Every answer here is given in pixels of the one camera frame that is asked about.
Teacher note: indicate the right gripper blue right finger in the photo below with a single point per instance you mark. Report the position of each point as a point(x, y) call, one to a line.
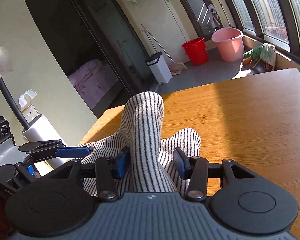
point(195, 170)

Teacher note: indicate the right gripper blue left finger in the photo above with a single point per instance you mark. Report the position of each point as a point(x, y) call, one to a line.
point(107, 170)

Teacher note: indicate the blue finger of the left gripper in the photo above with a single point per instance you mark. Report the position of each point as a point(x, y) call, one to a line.
point(72, 152)
point(38, 146)

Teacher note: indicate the striped beige knit garment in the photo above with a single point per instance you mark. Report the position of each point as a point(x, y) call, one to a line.
point(152, 168)

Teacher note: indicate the white cylindrical lamp base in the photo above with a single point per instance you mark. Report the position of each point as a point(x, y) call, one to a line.
point(40, 129)

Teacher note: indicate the pink bedding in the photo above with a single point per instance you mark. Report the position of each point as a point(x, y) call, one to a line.
point(93, 80)

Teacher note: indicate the white trash bin black lid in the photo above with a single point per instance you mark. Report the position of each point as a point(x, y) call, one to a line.
point(159, 68)

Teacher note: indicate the red plastic bucket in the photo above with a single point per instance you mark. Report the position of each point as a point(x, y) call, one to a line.
point(196, 50)

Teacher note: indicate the pink plastic bucket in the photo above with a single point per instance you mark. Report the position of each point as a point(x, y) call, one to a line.
point(229, 44)

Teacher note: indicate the grey hanging rag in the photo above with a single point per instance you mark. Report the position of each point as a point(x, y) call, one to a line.
point(214, 17)

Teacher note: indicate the dark framed glass door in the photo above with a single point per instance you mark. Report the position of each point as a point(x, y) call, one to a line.
point(198, 14)

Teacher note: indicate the white wall socket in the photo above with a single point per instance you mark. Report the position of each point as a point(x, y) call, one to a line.
point(29, 112)

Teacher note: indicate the white wall hook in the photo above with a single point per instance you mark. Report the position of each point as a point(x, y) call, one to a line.
point(26, 98)

